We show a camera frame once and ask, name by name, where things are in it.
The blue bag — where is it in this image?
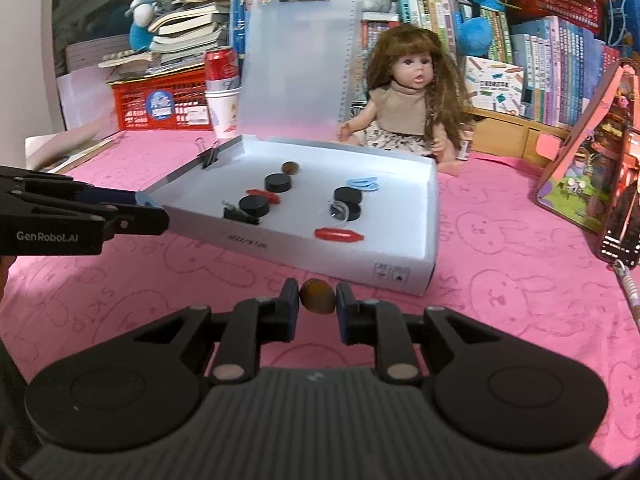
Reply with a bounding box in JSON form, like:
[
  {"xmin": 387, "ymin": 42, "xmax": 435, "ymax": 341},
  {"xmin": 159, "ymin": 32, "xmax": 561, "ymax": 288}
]
[{"xmin": 600, "ymin": 0, "xmax": 640, "ymax": 51}]

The pile of papers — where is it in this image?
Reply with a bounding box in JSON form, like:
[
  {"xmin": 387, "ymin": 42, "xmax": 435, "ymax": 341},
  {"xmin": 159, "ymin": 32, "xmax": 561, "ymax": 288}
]
[{"xmin": 25, "ymin": 127, "xmax": 121, "ymax": 175}]

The colourful picture book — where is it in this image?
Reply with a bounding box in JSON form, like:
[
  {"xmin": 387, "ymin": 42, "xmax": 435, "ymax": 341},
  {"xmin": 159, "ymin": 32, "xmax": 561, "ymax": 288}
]
[{"xmin": 532, "ymin": 57, "xmax": 640, "ymax": 233}]

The smartphone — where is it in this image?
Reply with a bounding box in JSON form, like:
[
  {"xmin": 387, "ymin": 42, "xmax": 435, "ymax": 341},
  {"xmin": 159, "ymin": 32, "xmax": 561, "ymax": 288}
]
[{"xmin": 600, "ymin": 127, "xmax": 640, "ymax": 263}]

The large black binder clip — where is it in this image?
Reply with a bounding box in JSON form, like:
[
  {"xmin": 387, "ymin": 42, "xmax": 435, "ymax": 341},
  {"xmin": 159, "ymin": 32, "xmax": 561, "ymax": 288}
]
[{"xmin": 221, "ymin": 200, "xmax": 262, "ymax": 226}]

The stack of worn books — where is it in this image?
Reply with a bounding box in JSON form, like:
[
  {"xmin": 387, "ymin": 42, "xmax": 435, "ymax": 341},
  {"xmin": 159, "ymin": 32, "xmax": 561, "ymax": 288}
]
[{"xmin": 97, "ymin": 0, "xmax": 261, "ymax": 81}]

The row of shelved books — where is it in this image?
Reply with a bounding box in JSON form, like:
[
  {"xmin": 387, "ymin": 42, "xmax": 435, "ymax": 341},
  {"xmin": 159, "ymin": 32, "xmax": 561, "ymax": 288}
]
[{"xmin": 360, "ymin": 0, "xmax": 621, "ymax": 128}]

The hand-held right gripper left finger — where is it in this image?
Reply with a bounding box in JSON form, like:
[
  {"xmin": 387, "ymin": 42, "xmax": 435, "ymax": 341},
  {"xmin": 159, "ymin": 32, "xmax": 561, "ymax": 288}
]
[{"xmin": 132, "ymin": 277, "xmax": 300, "ymax": 383}]

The white cardboard box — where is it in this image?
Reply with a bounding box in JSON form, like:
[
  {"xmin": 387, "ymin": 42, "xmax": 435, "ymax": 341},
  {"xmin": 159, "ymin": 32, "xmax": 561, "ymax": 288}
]
[{"xmin": 136, "ymin": 134, "xmax": 441, "ymax": 297}]

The pink rabbit print towel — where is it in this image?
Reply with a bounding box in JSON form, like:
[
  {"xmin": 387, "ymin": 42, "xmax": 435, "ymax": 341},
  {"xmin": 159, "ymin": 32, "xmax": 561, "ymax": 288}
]
[{"xmin": 0, "ymin": 130, "xmax": 640, "ymax": 466}]

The white printed carton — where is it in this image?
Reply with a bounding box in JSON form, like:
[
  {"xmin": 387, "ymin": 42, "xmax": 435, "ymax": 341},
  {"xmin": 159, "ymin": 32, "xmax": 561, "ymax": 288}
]
[{"xmin": 465, "ymin": 56, "xmax": 526, "ymax": 113}]

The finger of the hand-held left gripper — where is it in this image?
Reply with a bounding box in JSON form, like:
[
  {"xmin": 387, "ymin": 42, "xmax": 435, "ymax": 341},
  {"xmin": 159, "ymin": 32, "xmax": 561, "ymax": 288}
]
[
  {"xmin": 0, "ymin": 165, "xmax": 141, "ymax": 207},
  {"xmin": 0, "ymin": 199, "xmax": 171, "ymax": 241}
]

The translucent clipboard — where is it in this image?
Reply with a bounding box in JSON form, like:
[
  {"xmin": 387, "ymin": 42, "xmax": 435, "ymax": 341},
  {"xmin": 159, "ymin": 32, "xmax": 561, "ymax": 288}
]
[{"xmin": 235, "ymin": 0, "xmax": 361, "ymax": 143}]

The white paper cup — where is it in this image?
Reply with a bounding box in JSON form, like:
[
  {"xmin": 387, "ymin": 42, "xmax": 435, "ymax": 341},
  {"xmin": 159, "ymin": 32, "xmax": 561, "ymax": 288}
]
[{"xmin": 205, "ymin": 85, "xmax": 243, "ymax": 138}]

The white paper sheet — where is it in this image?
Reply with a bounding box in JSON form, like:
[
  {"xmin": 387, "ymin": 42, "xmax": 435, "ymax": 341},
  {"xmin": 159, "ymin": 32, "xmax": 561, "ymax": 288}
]
[{"xmin": 57, "ymin": 72, "xmax": 121, "ymax": 141}]

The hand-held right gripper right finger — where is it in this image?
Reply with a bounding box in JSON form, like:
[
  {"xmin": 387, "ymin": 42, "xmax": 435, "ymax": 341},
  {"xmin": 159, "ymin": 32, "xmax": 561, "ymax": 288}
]
[{"xmin": 336, "ymin": 282, "xmax": 506, "ymax": 383}]

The small black binder clip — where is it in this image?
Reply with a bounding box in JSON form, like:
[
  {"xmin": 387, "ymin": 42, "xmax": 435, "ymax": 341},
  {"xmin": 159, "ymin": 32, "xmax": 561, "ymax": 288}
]
[{"xmin": 196, "ymin": 136, "xmax": 222, "ymax": 170}]

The orange-red hair clip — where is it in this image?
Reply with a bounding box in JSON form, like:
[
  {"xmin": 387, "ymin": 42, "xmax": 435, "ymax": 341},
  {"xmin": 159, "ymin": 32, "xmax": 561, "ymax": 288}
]
[{"xmin": 314, "ymin": 227, "xmax": 362, "ymax": 245}]

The dark framed screen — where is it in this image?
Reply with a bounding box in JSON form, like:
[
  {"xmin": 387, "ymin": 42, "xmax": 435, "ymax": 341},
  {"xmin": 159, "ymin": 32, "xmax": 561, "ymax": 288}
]
[{"xmin": 50, "ymin": 0, "xmax": 151, "ymax": 78}]

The wooden shelf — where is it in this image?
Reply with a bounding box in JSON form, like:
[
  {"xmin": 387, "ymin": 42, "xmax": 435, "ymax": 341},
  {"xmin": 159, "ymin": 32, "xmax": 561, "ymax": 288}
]
[{"xmin": 470, "ymin": 107, "xmax": 571, "ymax": 168}]

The red drink can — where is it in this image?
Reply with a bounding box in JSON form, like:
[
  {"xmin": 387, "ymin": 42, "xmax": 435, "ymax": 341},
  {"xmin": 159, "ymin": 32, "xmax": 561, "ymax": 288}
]
[{"xmin": 204, "ymin": 46, "xmax": 242, "ymax": 92}]

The white wrapped cable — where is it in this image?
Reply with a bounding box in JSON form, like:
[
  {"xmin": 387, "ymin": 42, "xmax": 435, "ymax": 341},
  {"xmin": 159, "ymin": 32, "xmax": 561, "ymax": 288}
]
[{"xmin": 612, "ymin": 260, "xmax": 640, "ymax": 321}]

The brown-haired doll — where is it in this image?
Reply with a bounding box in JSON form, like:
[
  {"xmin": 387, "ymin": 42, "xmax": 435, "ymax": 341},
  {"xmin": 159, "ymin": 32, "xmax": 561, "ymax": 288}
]
[{"xmin": 336, "ymin": 27, "xmax": 476, "ymax": 177}]

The red plastic basket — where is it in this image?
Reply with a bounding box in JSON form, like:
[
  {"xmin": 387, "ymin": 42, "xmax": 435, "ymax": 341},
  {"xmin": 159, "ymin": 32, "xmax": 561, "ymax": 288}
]
[
  {"xmin": 507, "ymin": 0, "xmax": 606, "ymax": 36},
  {"xmin": 111, "ymin": 67, "xmax": 216, "ymax": 132}
]

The grey grid board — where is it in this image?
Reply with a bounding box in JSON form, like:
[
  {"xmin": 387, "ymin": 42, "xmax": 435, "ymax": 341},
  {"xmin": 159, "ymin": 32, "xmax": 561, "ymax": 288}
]
[{"xmin": 65, "ymin": 40, "xmax": 136, "ymax": 78}]

